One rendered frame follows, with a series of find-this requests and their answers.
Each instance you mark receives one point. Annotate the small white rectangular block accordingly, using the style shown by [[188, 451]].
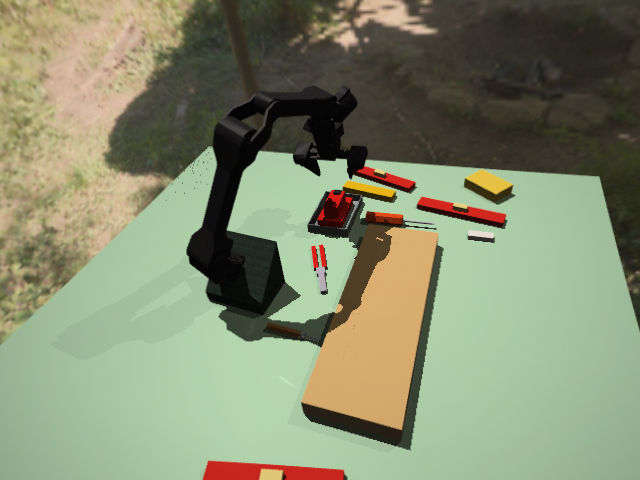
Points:
[[478, 235]]

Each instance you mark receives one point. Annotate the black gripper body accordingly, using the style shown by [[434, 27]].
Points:
[[330, 151]]

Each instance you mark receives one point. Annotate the tan rectangular panel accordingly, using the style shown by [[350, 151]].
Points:
[[363, 375]]

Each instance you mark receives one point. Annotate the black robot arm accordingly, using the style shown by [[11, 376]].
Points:
[[236, 146]]

